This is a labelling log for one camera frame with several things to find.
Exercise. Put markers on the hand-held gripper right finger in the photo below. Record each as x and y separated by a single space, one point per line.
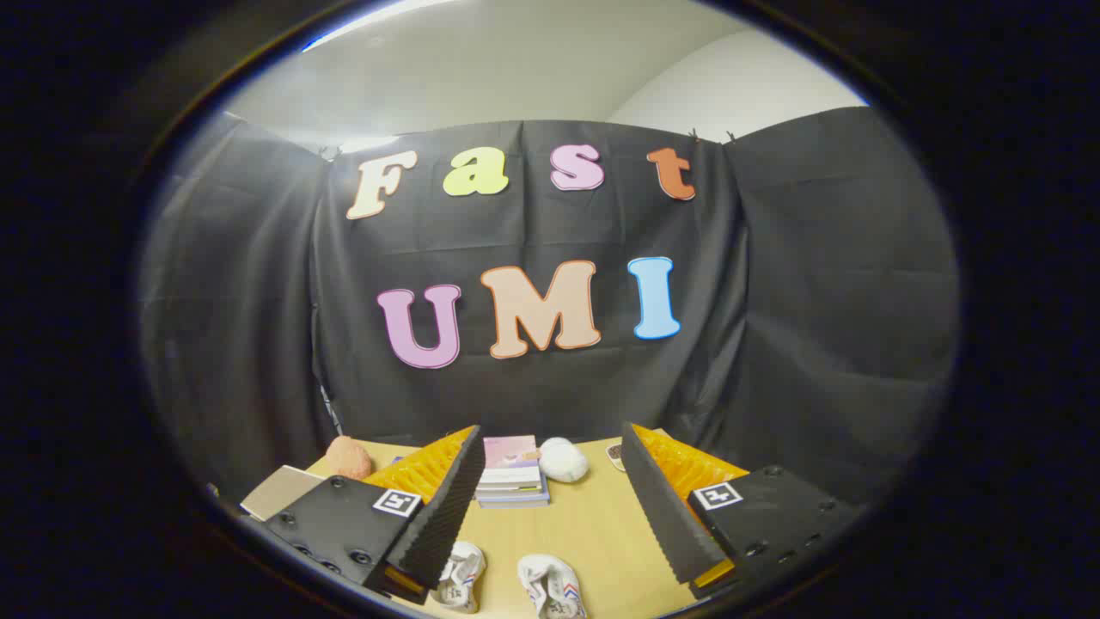
657 507

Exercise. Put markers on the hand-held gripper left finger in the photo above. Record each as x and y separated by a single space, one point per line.
447 507

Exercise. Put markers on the white sneaker shoe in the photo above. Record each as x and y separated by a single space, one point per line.
550 585
462 578

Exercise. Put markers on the beige fabric storage box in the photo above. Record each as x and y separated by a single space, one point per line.
279 492

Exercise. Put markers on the small white palette tray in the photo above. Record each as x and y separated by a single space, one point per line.
615 456

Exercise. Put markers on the pale blue cover book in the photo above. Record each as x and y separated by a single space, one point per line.
514 500

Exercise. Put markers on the thick white paperback book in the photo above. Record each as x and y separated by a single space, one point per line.
511 486

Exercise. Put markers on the pink cover book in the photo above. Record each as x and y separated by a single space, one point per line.
509 453

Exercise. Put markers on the white plush ball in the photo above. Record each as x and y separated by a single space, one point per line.
563 461

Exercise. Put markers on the orange plush toy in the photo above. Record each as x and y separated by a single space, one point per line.
348 457

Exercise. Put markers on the black backdrop cloth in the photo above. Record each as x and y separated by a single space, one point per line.
773 301

